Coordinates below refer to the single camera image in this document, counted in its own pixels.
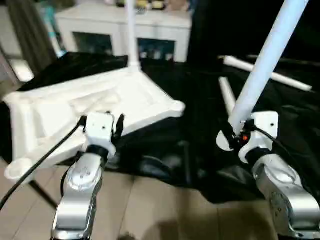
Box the white plastic table top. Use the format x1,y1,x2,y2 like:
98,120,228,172
2,65,187,181

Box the white plastic table leg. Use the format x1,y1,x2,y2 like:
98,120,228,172
219,76,237,118
216,0,308,151
124,0,142,72
223,55,313,92

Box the black plastic mat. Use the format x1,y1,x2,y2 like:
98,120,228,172
0,50,320,206

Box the white glass-door cabinet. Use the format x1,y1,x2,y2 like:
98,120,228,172
54,2,193,63

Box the light blue plastic item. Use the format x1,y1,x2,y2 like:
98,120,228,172
40,2,63,53

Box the grey curtain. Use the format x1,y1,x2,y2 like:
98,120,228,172
5,0,58,66

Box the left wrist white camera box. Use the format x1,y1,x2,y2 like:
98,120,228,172
82,112,117,150

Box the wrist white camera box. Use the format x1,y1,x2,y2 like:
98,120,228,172
239,111,279,163
82,112,117,150

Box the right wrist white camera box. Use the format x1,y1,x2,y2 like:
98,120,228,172
239,111,279,163

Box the black metal table frame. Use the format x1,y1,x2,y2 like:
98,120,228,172
27,180,58,210

